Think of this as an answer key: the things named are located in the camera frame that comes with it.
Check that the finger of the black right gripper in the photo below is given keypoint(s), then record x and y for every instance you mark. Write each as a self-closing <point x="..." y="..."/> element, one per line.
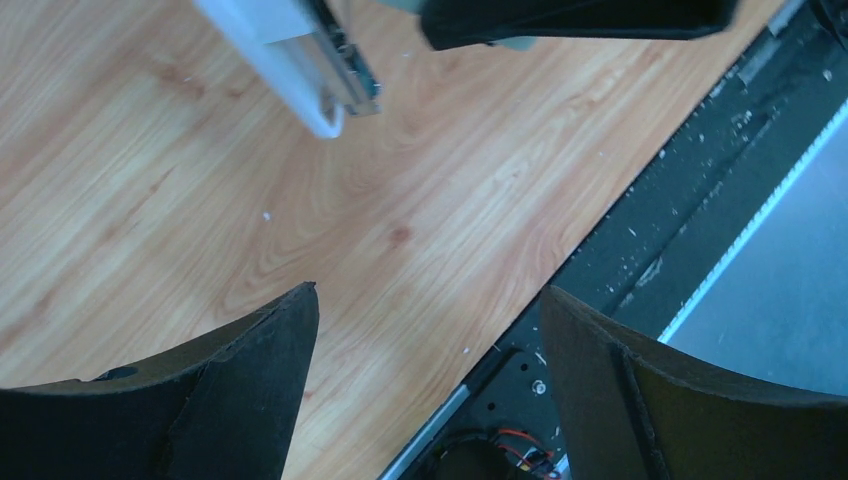
<point x="454" y="24"/>

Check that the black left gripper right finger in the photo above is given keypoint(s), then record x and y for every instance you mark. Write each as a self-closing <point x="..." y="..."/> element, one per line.
<point x="631" y="407"/>

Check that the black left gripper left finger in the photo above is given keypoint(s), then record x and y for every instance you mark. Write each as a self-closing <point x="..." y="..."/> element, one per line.
<point x="220" y="406"/>

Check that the white and black stapler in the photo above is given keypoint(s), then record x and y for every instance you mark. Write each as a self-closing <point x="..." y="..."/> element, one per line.
<point x="305" y="55"/>

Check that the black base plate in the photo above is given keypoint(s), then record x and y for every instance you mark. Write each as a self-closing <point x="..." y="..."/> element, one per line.
<point x="731" y="244"/>

